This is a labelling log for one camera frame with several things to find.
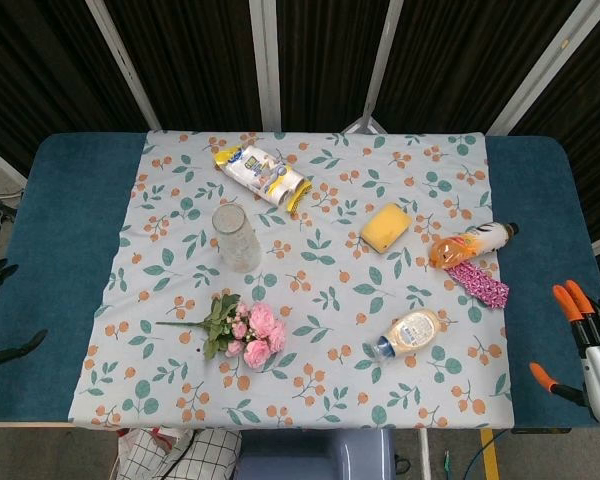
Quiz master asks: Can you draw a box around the pink artificial flower bouquet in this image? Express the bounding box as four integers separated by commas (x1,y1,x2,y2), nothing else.
155,292,288,371

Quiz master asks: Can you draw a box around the clear glass vase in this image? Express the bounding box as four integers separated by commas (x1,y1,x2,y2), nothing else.
211,202,264,275

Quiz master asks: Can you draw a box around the teal blue table cover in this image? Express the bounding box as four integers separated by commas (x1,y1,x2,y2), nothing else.
0,131,600,432

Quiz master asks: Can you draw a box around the pink patterned knitted cloth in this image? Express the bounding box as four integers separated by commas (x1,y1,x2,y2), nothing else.
444,260,511,311

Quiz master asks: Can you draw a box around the orange drink bottle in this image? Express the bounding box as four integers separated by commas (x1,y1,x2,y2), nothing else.
428,221,521,271

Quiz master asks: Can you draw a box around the white table leg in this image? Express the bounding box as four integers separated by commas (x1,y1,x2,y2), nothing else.
416,428,432,480

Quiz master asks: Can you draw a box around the mayonnaise squeeze bottle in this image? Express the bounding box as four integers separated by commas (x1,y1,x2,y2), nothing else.
369,307,446,363

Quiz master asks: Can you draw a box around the yellow sponge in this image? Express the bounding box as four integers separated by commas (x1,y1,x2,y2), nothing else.
360,201,415,256

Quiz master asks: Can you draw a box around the white black checkered bag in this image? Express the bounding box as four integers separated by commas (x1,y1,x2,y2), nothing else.
116,426,244,480

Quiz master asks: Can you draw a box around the floral leaf print tablecloth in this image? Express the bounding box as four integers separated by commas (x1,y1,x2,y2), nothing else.
66,130,517,432

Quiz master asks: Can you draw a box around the yellow white snack packet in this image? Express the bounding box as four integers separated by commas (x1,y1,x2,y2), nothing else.
213,144,314,214

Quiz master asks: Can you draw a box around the blue grey plastic stool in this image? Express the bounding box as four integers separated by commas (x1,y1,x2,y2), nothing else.
234,428,397,480

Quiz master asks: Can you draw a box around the blue cable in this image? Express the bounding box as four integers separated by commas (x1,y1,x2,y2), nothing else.
466,429,507,480

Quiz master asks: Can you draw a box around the white post with tripod base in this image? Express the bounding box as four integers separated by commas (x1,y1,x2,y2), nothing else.
341,0,405,136

